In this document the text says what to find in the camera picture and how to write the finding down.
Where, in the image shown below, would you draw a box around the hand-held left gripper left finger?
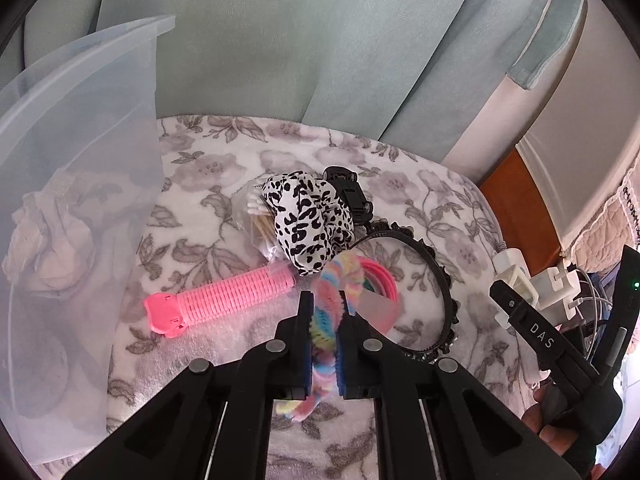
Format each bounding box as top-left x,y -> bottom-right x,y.
64,291 -> 314,480

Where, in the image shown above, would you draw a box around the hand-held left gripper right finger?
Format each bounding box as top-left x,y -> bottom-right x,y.
335,311 -> 583,480

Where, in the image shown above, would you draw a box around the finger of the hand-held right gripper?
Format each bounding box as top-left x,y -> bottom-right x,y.
489,279 -> 602,387

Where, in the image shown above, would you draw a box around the pink hair bands bundle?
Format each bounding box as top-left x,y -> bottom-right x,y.
345,255 -> 401,337

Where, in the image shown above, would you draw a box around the rainbow fuzzy scrunchie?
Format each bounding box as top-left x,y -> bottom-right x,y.
274,254 -> 369,424

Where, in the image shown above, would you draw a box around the black beaded headband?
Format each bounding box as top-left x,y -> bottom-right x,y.
350,220 -> 461,362

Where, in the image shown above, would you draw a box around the pink hair roller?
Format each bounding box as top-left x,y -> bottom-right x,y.
143,262 -> 299,339

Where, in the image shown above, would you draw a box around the black white leopard scrunchie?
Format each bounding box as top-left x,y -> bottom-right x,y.
263,170 -> 357,277

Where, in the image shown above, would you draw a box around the clear plastic container blue latches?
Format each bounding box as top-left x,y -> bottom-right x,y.
0,15 -> 177,467

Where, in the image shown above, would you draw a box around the person's right hand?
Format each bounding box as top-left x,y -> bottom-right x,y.
521,394 -> 577,462

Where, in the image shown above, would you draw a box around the white power strip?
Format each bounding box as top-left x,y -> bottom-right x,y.
492,247 -> 582,332

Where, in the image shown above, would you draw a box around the quilted lace-trimmed cover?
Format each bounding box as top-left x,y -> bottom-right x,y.
562,154 -> 640,272

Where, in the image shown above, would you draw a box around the bag of cotton swabs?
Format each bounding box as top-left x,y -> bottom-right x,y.
234,180 -> 281,262

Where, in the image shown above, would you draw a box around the black hair clip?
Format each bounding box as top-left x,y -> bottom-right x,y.
323,165 -> 375,226

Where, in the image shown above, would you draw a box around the grey padded headboard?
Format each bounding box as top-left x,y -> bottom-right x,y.
515,10 -> 640,255

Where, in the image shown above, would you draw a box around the pale green curtain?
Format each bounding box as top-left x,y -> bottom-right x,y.
0,0 -> 589,167

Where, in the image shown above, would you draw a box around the white charging cables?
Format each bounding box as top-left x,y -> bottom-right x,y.
574,269 -> 617,362

